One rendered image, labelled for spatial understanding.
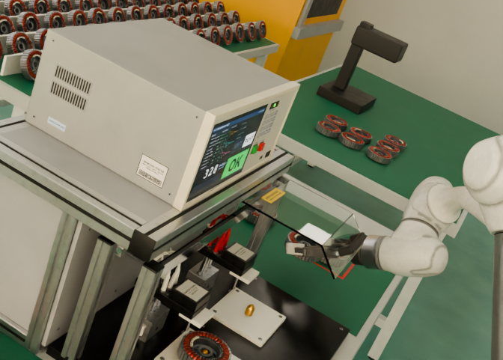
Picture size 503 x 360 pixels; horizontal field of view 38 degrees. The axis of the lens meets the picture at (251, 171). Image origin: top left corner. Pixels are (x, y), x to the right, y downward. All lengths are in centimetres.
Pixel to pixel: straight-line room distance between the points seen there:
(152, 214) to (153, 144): 13
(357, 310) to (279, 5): 328
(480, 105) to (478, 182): 540
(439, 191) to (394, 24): 492
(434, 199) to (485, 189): 60
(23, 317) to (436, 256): 95
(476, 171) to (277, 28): 387
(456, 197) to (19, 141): 101
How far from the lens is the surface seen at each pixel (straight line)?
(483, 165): 129
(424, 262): 181
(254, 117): 151
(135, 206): 135
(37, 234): 144
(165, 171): 138
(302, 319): 188
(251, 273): 175
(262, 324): 178
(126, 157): 142
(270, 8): 509
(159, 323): 162
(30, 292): 150
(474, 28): 661
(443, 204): 186
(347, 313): 204
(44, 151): 145
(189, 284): 155
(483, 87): 665
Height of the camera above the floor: 176
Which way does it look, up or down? 23 degrees down
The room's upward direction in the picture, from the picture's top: 22 degrees clockwise
